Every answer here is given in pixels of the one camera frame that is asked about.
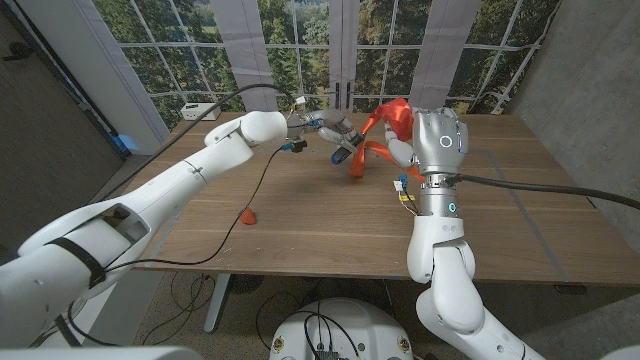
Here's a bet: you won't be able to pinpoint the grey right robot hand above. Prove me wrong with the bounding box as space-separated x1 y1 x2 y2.
383 106 470 176

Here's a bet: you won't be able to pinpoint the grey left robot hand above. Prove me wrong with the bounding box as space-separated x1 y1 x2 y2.
299 109 367 154

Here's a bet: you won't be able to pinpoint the blue grey handled screwdriver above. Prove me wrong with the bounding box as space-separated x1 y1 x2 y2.
330 133 365 166

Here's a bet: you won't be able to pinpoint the orange ribbon with spool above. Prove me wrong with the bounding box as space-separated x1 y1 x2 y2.
349 97 426 184

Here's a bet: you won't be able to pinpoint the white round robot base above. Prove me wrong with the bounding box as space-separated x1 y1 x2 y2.
268 297 415 360

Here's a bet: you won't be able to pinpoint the printed window forest backdrop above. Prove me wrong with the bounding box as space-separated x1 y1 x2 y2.
92 0 561 132

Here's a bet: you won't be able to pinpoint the white power strip box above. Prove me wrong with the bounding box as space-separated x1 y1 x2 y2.
180 102 222 122

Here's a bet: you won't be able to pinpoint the black round floor disc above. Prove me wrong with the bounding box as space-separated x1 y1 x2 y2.
228 273 265 295

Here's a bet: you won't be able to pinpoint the white table leg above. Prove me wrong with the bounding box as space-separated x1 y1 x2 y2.
203 272 232 334

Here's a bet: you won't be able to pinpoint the white robot chest shell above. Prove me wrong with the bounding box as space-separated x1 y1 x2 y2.
0 344 204 360

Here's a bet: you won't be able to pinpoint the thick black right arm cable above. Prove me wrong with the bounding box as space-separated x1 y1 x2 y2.
443 173 640 211

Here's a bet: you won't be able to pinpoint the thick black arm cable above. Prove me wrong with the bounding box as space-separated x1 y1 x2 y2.
94 83 299 204
443 173 640 211

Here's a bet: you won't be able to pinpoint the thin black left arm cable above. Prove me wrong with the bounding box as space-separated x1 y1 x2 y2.
29 145 286 349

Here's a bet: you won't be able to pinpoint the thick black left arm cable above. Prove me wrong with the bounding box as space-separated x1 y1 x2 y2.
94 83 299 204

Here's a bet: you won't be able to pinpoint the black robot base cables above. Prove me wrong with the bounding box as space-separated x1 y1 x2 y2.
254 292 362 360

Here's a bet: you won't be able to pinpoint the black floor cable bundle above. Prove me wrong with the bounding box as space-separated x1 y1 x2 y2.
142 272 222 346

